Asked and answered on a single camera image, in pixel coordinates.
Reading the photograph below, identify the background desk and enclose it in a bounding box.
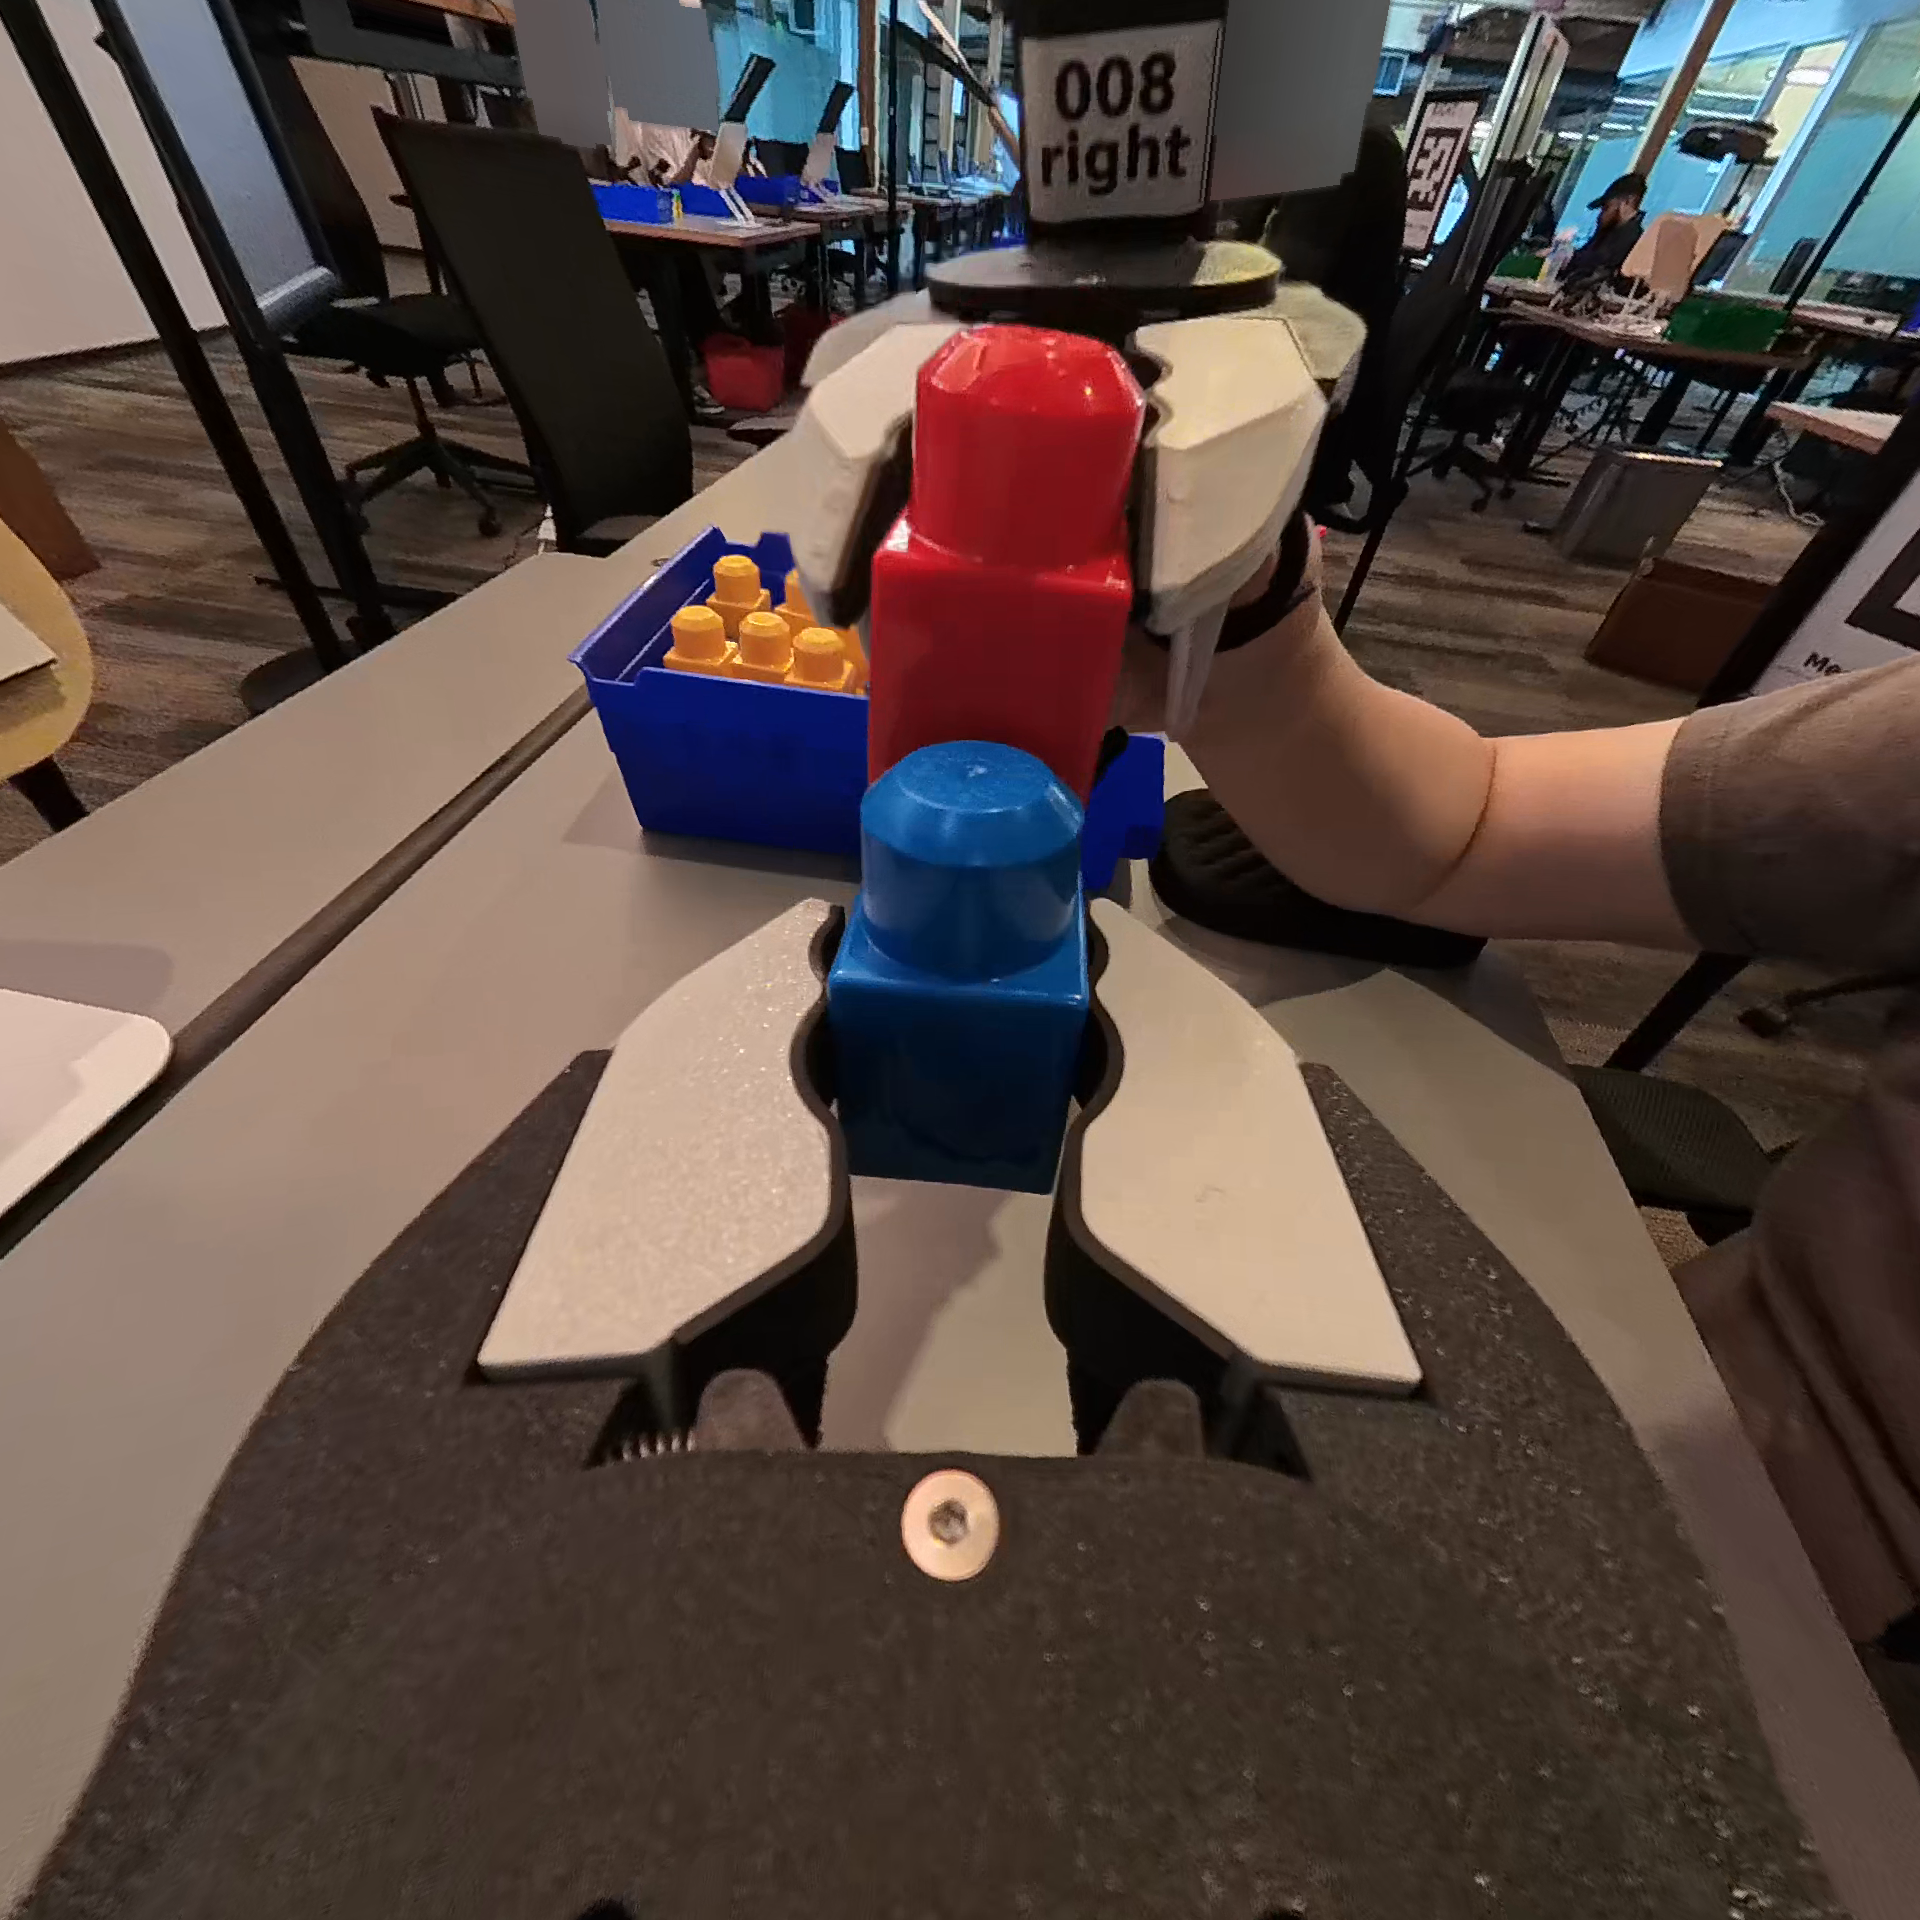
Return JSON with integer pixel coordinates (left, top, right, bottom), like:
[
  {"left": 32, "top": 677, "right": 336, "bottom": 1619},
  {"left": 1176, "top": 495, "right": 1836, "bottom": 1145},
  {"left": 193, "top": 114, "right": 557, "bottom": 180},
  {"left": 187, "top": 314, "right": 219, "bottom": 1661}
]
[
  {"left": 600, "top": 210, "right": 842, "bottom": 407},
  {"left": 1477, "top": 276, "right": 1864, "bottom": 467}
]

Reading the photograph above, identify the orange mega block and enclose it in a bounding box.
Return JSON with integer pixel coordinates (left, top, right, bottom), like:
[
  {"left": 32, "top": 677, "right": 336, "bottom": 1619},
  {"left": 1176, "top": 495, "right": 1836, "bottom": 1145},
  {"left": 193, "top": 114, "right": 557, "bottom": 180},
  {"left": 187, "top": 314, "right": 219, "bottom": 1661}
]
[{"left": 661, "top": 552, "right": 875, "bottom": 697}]

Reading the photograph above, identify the blue mega block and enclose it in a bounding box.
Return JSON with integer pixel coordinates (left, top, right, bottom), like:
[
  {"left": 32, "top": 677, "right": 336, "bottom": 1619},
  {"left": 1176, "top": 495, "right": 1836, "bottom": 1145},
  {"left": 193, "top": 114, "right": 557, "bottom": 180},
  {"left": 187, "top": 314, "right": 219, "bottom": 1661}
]
[{"left": 825, "top": 739, "right": 1095, "bottom": 1197}]

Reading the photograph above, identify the grey bin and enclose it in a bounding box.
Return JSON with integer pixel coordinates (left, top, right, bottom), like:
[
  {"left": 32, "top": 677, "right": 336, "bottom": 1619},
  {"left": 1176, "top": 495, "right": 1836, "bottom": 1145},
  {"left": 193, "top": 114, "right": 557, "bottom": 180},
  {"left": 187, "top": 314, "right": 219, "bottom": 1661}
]
[{"left": 1551, "top": 442, "right": 1728, "bottom": 567}]

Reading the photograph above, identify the red bag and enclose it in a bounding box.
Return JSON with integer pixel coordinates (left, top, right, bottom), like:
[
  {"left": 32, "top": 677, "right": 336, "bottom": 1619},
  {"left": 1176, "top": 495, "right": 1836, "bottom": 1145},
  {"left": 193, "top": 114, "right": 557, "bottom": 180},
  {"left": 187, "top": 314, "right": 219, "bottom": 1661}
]
[{"left": 700, "top": 333, "right": 794, "bottom": 416}]

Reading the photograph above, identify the green bin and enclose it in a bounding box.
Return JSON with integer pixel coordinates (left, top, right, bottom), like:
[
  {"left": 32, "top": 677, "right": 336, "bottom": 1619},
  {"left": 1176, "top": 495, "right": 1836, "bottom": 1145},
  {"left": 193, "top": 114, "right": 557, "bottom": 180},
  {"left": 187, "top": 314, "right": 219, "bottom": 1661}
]
[{"left": 1661, "top": 292, "right": 1797, "bottom": 355}]

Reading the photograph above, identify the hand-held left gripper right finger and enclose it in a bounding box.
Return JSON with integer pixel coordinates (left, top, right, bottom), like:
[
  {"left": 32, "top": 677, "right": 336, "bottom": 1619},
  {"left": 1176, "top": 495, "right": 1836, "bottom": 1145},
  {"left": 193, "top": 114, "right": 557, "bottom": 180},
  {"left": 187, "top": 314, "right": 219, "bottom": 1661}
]
[{"left": 1047, "top": 897, "right": 1427, "bottom": 1453}]

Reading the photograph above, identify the black wrist rest pad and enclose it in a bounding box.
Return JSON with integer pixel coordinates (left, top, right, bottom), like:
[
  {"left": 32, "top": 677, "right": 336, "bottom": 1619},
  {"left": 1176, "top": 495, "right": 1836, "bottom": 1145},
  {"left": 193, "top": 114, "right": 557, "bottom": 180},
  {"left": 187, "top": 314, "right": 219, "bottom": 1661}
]
[{"left": 1148, "top": 787, "right": 1490, "bottom": 972}]

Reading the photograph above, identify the brown box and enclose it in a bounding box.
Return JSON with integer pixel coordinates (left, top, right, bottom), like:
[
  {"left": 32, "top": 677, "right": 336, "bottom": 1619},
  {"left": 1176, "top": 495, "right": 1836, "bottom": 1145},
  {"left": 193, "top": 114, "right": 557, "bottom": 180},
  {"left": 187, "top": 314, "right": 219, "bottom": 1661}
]
[{"left": 1584, "top": 552, "right": 1784, "bottom": 696}]

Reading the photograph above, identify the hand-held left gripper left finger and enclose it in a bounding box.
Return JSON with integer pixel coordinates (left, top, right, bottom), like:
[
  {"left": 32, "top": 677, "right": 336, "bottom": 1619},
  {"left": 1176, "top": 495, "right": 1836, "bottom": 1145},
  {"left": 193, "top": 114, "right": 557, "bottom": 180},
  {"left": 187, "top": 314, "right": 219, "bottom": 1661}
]
[{"left": 476, "top": 897, "right": 860, "bottom": 1445}]

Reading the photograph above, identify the blue plastic bin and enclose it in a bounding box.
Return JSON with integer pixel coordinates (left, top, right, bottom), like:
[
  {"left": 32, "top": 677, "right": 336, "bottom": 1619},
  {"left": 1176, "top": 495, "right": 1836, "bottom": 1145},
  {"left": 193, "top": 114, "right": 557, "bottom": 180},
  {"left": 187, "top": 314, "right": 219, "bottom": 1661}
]
[
  {"left": 570, "top": 525, "right": 1169, "bottom": 890},
  {"left": 591, "top": 176, "right": 842, "bottom": 226}
]

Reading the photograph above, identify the red mega block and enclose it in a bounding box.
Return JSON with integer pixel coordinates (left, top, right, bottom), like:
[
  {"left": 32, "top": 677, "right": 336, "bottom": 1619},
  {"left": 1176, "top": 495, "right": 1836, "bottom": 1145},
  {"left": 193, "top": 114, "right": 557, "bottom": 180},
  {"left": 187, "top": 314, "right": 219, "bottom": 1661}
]
[{"left": 866, "top": 325, "right": 1152, "bottom": 804}]

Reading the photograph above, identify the white stand base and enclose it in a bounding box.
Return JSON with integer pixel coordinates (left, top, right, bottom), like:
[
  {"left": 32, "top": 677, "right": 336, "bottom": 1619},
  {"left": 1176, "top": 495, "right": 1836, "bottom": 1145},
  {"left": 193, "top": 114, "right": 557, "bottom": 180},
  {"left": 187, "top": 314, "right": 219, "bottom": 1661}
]
[{"left": 0, "top": 987, "right": 176, "bottom": 1221}]

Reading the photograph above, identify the framed tag sign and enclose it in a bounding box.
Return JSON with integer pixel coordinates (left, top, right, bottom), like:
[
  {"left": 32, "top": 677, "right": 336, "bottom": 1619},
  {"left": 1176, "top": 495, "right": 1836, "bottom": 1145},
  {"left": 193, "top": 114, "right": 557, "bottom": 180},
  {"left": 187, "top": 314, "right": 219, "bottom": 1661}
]
[{"left": 1746, "top": 451, "right": 1920, "bottom": 704}]

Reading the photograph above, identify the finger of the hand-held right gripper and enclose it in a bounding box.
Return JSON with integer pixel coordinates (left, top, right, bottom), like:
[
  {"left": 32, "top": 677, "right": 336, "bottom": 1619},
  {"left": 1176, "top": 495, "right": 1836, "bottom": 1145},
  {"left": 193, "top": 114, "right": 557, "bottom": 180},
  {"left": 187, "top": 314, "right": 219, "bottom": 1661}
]
[
  {"left": 1124, "top": 316, "right": 1332, "bottom": 740},
  {"left": 787, "top": 317, "right": 971, "bottom": 629}
]

